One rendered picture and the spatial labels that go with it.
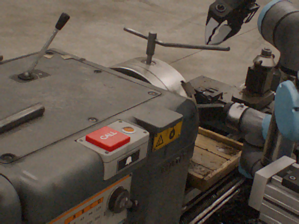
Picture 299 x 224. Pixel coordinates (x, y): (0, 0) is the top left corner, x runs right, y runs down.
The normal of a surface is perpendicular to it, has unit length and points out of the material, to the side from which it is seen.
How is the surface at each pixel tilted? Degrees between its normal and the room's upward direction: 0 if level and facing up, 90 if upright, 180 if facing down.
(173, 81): 32
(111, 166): 90
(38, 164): 0
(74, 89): 0
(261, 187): 90
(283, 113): 97
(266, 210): 90
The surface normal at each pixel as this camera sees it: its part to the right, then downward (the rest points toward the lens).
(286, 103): -0.99, 0.07
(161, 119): 0.13, -0.90
